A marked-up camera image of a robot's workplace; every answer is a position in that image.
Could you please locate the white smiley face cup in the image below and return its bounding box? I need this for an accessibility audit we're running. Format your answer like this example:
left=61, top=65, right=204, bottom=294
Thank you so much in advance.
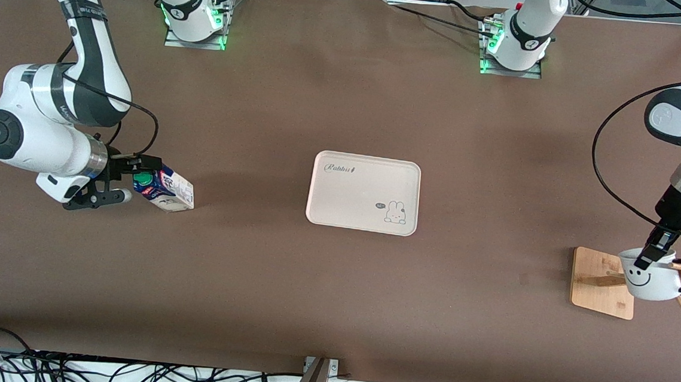
left=615, top=246, right=681, bottom=304

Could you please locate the blue white milk carton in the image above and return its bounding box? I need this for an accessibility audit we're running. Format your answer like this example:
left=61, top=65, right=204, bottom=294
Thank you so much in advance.
left=131, top=161, right=198, bottom=214

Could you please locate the wooden cup stand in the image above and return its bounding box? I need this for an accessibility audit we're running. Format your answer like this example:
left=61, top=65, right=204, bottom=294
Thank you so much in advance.
left=569, top=246, right=681, bottom=325

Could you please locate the cream rabbit print tray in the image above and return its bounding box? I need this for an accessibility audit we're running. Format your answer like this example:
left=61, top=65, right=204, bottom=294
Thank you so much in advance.
left=304, top=149, right=423, bottom=238

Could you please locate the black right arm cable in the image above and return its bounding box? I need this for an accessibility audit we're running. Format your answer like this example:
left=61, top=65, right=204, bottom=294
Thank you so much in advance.
left=53, top=39, right=165, bottom=160

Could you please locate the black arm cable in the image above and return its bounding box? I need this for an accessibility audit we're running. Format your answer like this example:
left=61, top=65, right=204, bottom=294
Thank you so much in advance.
left=587, top=74, right=681, bottom=228
left=53, top=39, right=165, bottom=160

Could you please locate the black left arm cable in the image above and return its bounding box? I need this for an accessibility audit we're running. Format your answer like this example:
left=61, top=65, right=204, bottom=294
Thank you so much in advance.
left=587, top=74, right=681, bottom=228

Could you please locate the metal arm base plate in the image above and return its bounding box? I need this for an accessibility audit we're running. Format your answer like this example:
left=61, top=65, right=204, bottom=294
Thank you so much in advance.
left=478, top=18, right=546, bottom=80
left=164, top=0, right=230, bottom=51

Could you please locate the black base power cable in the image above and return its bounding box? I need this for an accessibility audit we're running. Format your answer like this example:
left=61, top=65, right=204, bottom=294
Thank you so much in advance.
left=445, top=0, right=495, bottom=24
left=386, top=2, right=499, bottom=39

